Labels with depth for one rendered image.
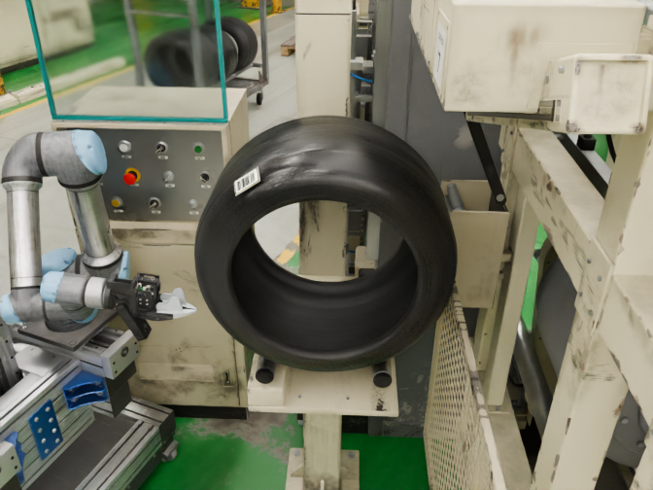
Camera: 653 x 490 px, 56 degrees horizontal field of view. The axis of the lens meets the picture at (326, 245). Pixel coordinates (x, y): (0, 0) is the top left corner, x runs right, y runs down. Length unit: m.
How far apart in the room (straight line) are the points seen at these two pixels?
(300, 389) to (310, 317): 0.19
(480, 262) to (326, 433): 0.84
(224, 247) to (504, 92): 0.66
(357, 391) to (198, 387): 1.07
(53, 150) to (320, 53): 0.71
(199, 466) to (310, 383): 1.00
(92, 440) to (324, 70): 1.55
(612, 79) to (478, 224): 0.84
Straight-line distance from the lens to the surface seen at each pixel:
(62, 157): 1.71
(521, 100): 0.91
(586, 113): 0.83
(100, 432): 2.45
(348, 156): 1.21
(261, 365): 1.51
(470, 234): 1.63
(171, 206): 2.16
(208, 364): 2.46
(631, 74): 0.85
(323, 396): 1.59
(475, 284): 1.71
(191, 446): 2.60
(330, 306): 1.67
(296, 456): 2.50
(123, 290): 1.55
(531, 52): 0.90
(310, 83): 1.52
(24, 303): 1.71
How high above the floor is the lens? 1.92
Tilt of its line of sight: 31 degrees down
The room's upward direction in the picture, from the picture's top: straight up
